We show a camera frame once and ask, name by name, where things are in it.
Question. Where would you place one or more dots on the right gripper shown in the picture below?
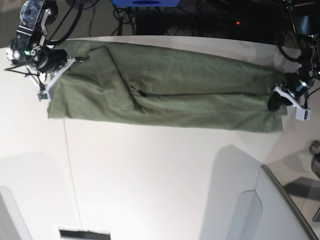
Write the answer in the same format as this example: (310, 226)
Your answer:
(49, 60)

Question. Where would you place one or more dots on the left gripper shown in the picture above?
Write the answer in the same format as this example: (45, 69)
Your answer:
(294, 84)

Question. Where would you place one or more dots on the green t-shirt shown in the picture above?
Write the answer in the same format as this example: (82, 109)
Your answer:
(158, 86)

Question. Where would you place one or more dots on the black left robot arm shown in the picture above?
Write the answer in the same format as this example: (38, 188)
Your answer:
(304, 19)

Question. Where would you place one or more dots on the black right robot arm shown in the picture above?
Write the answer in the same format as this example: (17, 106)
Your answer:
(30, 46)

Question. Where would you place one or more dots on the metal cylinder fixture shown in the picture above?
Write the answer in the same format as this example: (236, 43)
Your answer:
(314, 150)

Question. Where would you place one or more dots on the blue box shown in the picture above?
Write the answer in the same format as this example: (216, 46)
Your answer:
(145, 3)

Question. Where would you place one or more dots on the grey metal rail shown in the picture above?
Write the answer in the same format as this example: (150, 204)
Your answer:
(302, 222)

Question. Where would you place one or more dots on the black table leg post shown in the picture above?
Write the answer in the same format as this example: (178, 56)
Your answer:
(141, 20)

